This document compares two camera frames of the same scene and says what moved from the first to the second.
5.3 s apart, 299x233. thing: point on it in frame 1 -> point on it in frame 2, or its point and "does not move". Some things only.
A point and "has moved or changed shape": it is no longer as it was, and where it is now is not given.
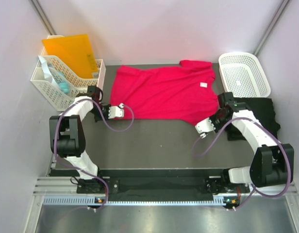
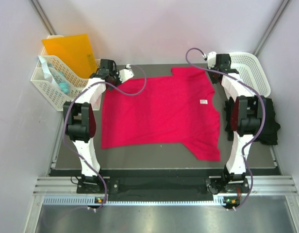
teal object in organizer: [64, 86] does not move
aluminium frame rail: [67, 187] does not move
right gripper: [212, 119] -> [213, 81]
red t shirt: [186, 91] has moved or changed shape
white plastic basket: [242, 75] does not move
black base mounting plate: [157, 186] does not move
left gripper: [107, 107] -> [116, 74]
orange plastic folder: [75, 50] does not move
